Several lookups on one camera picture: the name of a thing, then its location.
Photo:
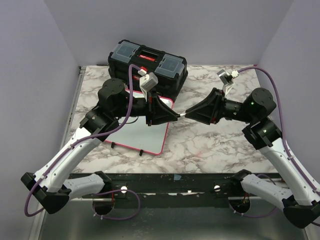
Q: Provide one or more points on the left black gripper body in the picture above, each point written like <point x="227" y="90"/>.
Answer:
<point x="152" y="107"/>

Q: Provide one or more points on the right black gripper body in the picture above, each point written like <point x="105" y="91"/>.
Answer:
<point x="217" y="109"/>

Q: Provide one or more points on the pink framed whiteboard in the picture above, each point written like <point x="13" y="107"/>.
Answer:
<point x="137" y="135"/>

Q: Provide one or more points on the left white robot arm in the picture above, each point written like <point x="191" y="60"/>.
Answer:
<point x="51" y="185"/>

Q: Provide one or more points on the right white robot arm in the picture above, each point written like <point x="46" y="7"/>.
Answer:
<point x="299" y="202"/>

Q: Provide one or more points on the black plastic toolbox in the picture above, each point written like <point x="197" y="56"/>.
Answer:
<point x="171" y="70"/>

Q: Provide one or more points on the blue tape piece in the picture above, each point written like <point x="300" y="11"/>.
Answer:
<point x="177" y="177"/>

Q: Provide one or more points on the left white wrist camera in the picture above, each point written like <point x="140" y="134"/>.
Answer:
<point x="147" y="81"/>

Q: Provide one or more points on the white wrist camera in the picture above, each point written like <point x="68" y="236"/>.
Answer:
<point x="147" y="81"/>
<point x="227" y="80"/>

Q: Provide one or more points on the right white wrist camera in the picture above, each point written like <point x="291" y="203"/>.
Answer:
<point x="227" y="80"/>

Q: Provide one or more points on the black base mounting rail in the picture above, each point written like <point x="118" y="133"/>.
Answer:
<point x="159" y="190"/>

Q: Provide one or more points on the aluminium frame rail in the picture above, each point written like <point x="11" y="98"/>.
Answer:
<point x="72" y="104"/>

